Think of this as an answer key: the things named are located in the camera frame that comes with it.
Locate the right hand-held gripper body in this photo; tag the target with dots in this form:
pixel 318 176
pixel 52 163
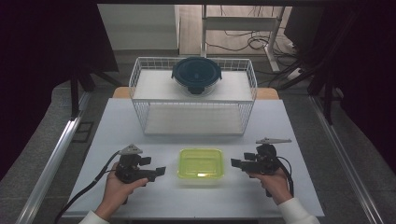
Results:
pixel 263 161

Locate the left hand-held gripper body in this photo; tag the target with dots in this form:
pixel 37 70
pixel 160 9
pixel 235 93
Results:
pixel 129 166

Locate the wooden table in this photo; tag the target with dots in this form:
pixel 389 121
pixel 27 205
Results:
pixel 120 92

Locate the round dark blue lidded container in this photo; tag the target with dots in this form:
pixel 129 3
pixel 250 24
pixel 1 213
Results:
pixel 196 73

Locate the person's right hand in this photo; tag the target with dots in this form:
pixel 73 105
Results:
pixel 275 185

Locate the person's left hand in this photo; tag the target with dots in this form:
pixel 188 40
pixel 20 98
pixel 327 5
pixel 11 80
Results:
pixel 116 193

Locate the black stand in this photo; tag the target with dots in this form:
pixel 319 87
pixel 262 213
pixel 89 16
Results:
pixel 74 93
pixel 327 99

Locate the metal floor rail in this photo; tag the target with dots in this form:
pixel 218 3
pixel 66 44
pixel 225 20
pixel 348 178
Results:
pixel 345 155
pixel 49 168

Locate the white desk frame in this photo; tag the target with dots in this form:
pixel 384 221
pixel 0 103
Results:
pixel 239 23

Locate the green lidded plastic container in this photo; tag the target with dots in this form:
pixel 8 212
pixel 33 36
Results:
pixel 200 163

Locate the dark curtain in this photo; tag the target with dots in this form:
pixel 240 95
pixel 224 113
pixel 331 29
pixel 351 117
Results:
pixel 37 62
pixel 367 62

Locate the white cabinet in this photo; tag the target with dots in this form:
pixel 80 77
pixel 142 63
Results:
pixel 137 26

